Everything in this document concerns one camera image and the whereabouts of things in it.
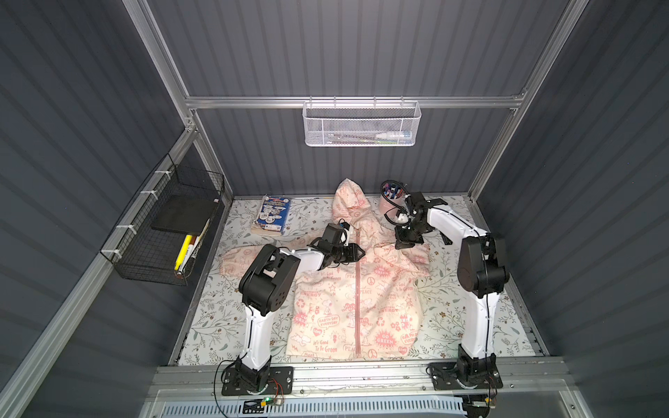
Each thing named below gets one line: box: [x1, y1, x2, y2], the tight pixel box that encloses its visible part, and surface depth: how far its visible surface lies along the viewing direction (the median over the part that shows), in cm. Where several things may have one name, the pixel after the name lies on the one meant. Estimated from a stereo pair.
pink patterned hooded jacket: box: [220, 178, 431, 361], surface depth 87 cm
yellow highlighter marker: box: [174, 234, 193, 271], surface depth 72 cm
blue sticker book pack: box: [253, 194, 291, 234], surface depth 114 cm
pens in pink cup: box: [382, 182, 406, 200], surface depth 107 cm
